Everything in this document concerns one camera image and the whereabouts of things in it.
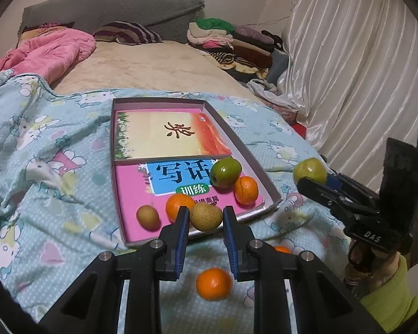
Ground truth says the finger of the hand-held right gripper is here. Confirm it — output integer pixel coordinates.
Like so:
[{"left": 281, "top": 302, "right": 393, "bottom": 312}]
[
  {"left": 326, "top": 172, "right": 374, "bottom": 201},
  {"left": 296, "top": 177, "right": 346, "bottom": 213}
]

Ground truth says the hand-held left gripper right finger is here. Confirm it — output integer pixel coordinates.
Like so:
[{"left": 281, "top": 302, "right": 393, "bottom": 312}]
[{"left": 222, "top": 206, "right": 385, "bottom": 334}]

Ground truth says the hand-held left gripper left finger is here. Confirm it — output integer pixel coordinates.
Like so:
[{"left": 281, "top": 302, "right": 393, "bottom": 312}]
[{"left": 38, "top": 206, "right": 190, "bottom": 334}]

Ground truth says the green jujube fruit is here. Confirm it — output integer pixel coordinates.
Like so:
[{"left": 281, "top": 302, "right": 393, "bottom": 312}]
[
  {"left": 293, "top": 158, "right": 328, "bottom": 186},
  {"left": 210, "top": 157, "right": 242, "bottom": 188}
]

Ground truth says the small brown fruit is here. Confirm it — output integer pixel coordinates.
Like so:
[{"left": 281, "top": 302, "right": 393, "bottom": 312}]
[
  {"left": 189, "top": 202, "right": 223, "bottom": 232},
  {"left": 136, "top": 205, "right": 160, "bottom": 231}
]

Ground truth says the shallow cardboard box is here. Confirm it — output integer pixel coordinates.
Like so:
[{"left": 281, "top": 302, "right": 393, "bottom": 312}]
[{"left": 110, "top": 97, "right": 283, "bottom": 247}]

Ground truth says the person's right forearm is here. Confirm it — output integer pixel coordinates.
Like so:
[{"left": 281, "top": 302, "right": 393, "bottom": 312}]
[{"left": 360, "top": 254, "right": 418, "bottom": 334}]

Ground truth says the person's right hand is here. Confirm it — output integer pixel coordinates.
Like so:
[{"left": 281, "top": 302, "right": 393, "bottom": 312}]
[{"left": 344, "top": 250, "right": 406, "bottom": 299}]

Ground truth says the large orange mandarin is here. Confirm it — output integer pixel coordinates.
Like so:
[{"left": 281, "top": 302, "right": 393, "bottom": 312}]
[{"left": 196, "top": 268, "right": 233, "bottom": 301}]

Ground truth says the red cloth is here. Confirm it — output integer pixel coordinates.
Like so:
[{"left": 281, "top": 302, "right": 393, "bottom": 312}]
[{"left": 292, "top": 122, "right": 311, "bottom": 139}]

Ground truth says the pink and blue book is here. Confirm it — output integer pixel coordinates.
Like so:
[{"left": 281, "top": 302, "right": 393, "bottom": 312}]
[{"left": 115, "top": 158, "right": 267, "bottom": 244}]

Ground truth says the pink floral cloth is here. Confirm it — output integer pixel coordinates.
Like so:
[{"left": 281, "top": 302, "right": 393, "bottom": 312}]
[{"left": 266, "top": 97, "right": 302, "bottom": 123}]

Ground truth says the white cloth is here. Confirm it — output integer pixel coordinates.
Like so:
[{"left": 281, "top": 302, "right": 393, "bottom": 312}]
[{"left": 247, "top": 78, "right": 290, "bottom": 101}]

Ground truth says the beige and orange book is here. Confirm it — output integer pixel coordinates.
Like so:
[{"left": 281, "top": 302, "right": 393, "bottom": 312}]
[{"left": 114, "top": 109, "right": 233, "bottom": 161}]

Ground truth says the white satin curtain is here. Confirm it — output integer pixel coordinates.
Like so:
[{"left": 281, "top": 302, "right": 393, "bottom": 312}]
[{"left": 277, "top": 0, "right": 418, "bottom": 181}]

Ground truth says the grey cushion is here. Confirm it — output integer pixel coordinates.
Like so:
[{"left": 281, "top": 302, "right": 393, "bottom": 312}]
[{"left": 268, "top": 50, "right": 290, "bottom": 81}]

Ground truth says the blue cartoon printed blanket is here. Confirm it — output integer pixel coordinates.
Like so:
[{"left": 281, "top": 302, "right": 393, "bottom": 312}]
[{"left": 0, "top": 70, "right": 356, "bottom": 334}]

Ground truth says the black bag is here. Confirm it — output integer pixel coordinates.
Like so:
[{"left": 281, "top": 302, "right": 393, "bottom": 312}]
[{"left": 261, "top": 30, "right": 285, "bottom": 48}]

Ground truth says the pile of folded clothes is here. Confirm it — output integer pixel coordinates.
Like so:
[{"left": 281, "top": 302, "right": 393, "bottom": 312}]
[{"left": 187, "top": 17, "right": 283, "bottom": 73}]

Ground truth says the beige bed sheet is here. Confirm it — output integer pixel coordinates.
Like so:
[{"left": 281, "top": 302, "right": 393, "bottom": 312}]
[{"left": 50, "top": 38, "right": 262, "bottom": 103}]

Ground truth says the striped pillow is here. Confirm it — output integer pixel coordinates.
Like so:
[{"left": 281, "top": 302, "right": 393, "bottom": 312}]
[{"left": 93, "top": 21, "right": 164, "bottom": 45}]

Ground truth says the pink quilt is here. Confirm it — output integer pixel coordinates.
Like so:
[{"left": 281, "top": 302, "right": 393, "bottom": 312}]
[{"left": 0, "top": 28, "right": 97, "bottom": 81}]

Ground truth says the grey headboard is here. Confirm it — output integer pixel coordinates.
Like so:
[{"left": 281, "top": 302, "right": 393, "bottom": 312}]
[{"left": 18, "top": 0, "right": 205, "bottom": 40}]

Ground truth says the dark patterned pillow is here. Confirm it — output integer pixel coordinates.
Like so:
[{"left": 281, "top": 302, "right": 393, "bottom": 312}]
[{"left": 21, "top": 23, "right": 75, "bottom": 38}]

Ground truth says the thin wall cable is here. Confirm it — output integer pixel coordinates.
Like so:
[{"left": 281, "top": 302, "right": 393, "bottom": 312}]
[{"left": 246, "top": 16, "right": 291, "bottom": 28}]

